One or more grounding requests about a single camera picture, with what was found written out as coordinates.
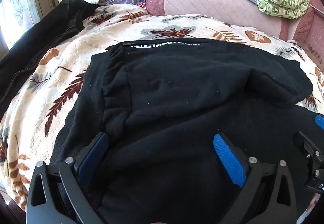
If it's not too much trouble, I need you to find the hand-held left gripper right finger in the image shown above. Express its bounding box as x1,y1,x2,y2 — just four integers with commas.
213,133,303,224

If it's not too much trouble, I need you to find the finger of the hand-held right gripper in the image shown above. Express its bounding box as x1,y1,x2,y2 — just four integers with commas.
293,131,324,164
314,114,324,130

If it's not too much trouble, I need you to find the cream leaf print blanket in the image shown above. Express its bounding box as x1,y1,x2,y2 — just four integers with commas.
0,4,324,214

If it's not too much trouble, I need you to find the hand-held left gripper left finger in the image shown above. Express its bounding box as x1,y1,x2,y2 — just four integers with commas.
27,132,109,224

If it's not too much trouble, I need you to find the black jacket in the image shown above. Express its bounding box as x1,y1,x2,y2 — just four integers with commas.
0,0,98,118

